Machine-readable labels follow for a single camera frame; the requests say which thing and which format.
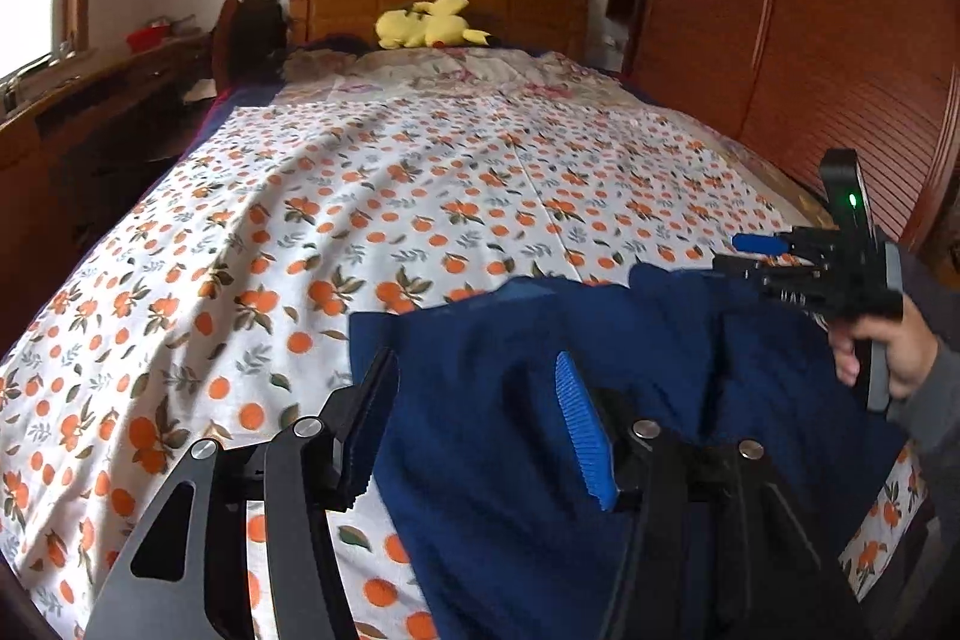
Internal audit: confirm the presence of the pink floral quilt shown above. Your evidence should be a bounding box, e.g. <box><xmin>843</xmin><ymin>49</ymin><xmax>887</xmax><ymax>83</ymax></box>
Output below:
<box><xmin>279</xmin><ymin>46</ymin><xmax>655</xmax><ymax>112</ymax></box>

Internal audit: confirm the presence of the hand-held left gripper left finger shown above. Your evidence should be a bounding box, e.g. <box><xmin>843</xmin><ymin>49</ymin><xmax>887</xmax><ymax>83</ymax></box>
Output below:
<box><xmin>85</xmin><ymin>346</ymin><xmax>402</xmax><ymax>640</ymax></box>

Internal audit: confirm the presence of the orange print bed sheet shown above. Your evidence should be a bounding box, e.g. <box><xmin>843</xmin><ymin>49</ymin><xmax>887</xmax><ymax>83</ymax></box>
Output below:
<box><xmin>0</xmin><ymin>74</ymin><xmax>935</xmax><ymax>640</ymax></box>

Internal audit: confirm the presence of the person's right hand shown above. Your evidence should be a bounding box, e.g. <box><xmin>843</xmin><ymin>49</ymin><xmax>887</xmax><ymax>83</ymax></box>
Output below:
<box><xmin>829</xmin><ymin>295</ymin><xmax>942</xmax><ymax>401</ymax></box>

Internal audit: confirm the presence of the red container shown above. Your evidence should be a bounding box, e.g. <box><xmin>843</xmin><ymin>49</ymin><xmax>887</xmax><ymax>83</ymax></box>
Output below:
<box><xmin>124</xmin><ymin>25</ymin><xmax>175</xmax><ymax>53</ymax></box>

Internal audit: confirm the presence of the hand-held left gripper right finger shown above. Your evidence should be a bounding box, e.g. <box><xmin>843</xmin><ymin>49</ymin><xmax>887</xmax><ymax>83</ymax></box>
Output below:
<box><xmin>553</xmin><ymin>350</ymin><xmax>875</xmax><ymax>640</ymax></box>

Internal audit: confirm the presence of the navy blue coat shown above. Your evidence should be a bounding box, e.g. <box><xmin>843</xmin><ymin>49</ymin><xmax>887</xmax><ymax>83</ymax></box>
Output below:
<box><xmin>349</xmin><ymin>265</ymin><xmax>914</xmax><ymax>640</ymax></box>

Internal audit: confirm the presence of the dark chair with cloth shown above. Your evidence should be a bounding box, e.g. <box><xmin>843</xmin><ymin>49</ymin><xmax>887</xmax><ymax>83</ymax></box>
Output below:
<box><xmin>225</xmin><ymin>0</ymin><xmax>290</xmax><ymax>85</ymax></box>

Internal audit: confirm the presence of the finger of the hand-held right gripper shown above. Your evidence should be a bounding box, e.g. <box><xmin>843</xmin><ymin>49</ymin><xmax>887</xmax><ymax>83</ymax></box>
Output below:
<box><xmin>711</xmin><ymin>254</ymin><xmax>826</xmax><ymax>305</ymax></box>
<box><xmin>731</xmin><ymin>230</ymin><xmax>800</xmax><ymax>259</ymax></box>

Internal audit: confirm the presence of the wooden chair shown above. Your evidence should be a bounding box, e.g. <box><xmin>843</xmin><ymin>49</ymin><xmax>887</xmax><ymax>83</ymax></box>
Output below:
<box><xmin>211</xmin><ymin>0</ymin><xmax>290</xmax><ymax>90</ymax></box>

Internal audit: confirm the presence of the yellow plush toy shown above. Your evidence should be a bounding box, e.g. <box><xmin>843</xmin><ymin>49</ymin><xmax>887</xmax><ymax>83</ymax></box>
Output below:
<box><xmin>374</xmin><ymin>0</ymin><xmax>493</xmax><ymax>51</ymax></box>

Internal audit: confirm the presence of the long wooden desk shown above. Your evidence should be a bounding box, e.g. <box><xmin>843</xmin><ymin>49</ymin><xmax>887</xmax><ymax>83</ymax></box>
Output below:
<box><xmin>0</xmin><ymin>29</ymin><xmax>220</xmax><ymax>356</ymax></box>

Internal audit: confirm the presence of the person's right forearm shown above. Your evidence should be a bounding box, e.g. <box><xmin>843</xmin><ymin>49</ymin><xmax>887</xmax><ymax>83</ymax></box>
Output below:
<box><xmin>885</xmin><ymin>246</ymin><xmax>960</xmax><ymax>465</ymax></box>

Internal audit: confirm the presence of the wooden wardrobe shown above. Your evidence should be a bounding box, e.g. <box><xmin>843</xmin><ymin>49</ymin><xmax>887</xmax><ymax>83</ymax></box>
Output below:
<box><xmin>622</xmin><ymin>0</ymin><xmax>960</xmax><ymax>255</ymax></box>

